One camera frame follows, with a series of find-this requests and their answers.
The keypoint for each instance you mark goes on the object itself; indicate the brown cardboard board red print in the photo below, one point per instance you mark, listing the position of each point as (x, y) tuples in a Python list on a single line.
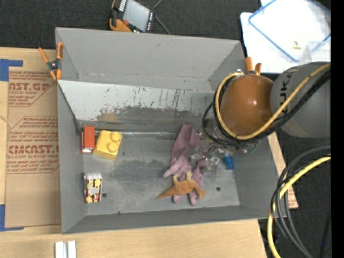
[(32, 187)]

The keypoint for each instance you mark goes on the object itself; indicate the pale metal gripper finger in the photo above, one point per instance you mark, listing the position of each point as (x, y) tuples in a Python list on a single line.
[(198, 155), (209, 164)]

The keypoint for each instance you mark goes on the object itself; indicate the white packet with fruit print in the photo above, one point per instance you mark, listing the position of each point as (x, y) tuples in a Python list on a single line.
[(93, 188)]

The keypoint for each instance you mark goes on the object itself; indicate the red box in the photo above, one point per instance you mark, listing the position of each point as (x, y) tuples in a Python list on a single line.
[(88, 140)]

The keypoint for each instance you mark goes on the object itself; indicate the yellow toy brick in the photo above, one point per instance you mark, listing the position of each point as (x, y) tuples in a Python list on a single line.
[(107, 145)]

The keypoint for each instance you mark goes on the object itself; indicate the pink rubber glove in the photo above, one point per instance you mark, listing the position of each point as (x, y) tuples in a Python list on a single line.
[(182, 146)]

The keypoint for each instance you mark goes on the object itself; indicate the grey metal bin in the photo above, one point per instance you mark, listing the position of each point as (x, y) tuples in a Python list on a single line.
[(145, 171)]

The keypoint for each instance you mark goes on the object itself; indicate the orange toy dinosaur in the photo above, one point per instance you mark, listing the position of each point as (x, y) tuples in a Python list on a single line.
[(184, 187)]

